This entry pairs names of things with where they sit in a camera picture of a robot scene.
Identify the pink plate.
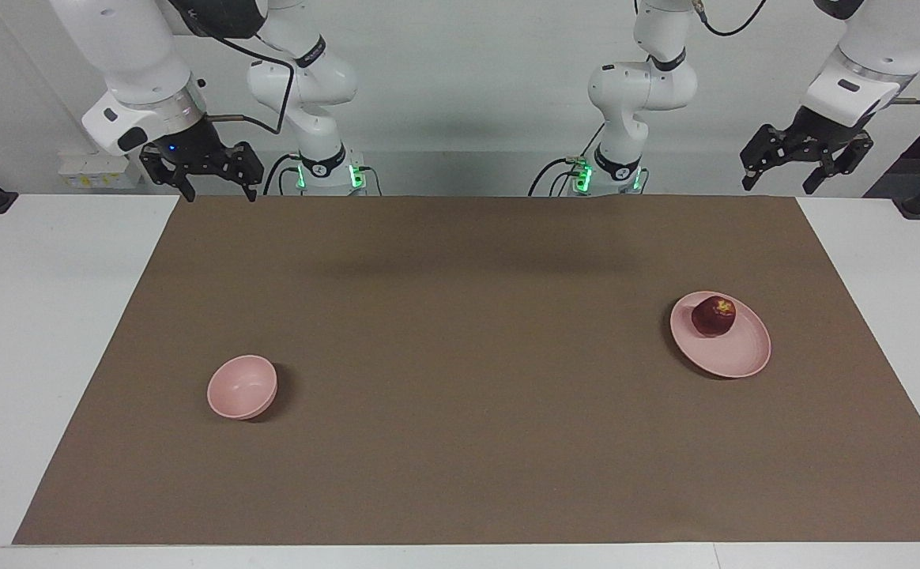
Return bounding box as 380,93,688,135
669,291,772,379

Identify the brown table mat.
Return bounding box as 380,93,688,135
13,195,920,546

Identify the red apple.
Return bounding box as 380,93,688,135
692,296,737,338

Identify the pink bowl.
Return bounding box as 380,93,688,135
206,354,279,420

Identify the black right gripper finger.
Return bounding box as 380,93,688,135
222,141,264,203
141,148,197,203

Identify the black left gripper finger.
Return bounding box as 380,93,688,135
740,124,790,192
803,134,875,196

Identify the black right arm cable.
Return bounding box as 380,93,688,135
168,0,296,135

